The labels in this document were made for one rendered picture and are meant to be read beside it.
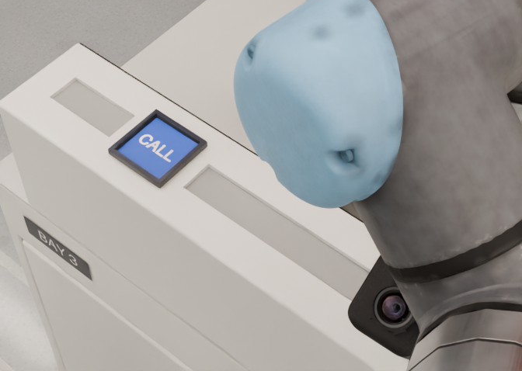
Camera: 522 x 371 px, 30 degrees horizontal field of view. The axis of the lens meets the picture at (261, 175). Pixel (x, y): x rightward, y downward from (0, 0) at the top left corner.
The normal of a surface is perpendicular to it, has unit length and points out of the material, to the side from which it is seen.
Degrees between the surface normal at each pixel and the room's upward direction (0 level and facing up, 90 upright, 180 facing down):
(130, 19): 0
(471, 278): 60
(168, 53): 0
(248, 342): 90
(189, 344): 90
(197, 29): 0
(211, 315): 90
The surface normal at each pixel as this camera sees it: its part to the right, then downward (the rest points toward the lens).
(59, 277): -0.64, 0.60
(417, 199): -0.33, 0.37
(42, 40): 0.00, -0.62
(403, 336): -0.35, -0.26
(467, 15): 0.43, -0.07
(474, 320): -0.40, -0.89
